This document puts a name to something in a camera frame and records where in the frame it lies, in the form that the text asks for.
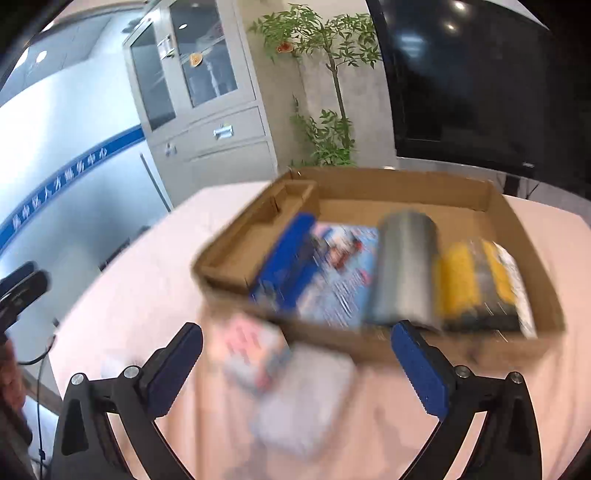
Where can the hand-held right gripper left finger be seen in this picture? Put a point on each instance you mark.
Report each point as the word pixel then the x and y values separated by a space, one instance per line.
pixel 178 369

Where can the person's left hand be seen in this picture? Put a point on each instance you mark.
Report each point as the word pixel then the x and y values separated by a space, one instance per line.
pixel 10 378

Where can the grey metal cabinet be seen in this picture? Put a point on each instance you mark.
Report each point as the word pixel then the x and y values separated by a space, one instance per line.
pixel 221 161

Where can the dark jar with yellow label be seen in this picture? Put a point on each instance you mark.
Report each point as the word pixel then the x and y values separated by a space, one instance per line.
pixel 461 281

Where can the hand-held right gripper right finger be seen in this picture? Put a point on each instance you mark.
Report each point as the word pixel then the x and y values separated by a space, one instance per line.
pixel 422 369

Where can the brown cardboard box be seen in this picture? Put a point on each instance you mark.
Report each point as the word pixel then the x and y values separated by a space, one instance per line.
pixel 401 189

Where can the pink white printed pack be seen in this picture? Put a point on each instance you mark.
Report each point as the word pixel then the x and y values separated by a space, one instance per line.
pixel 249 346

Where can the green leafy potted tree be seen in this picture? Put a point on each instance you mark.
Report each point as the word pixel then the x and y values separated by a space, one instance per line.
pixel 339 99

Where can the black flat screen television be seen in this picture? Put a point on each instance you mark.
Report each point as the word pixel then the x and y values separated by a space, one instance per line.
pixel 461 92

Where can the colourful printed toy box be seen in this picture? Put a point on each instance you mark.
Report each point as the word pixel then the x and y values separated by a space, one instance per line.
pixel 341 277

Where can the orange round sticker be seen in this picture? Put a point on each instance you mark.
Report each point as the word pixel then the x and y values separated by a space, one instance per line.
pixel 196 59

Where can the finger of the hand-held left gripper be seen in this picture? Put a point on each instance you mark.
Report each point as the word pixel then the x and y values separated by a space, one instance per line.
pixel 27 288

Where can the blue plastic case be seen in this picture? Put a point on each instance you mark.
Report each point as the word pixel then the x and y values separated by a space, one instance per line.
pixel 286 258

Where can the grey flat case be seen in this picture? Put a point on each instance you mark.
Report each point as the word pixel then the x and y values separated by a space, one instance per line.
pixel 304 401

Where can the silver metal can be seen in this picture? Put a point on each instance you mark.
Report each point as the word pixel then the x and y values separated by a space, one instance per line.
pixel 404 267

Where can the blue wall sign stripe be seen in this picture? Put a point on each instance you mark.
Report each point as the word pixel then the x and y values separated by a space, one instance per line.
pixel 69 184

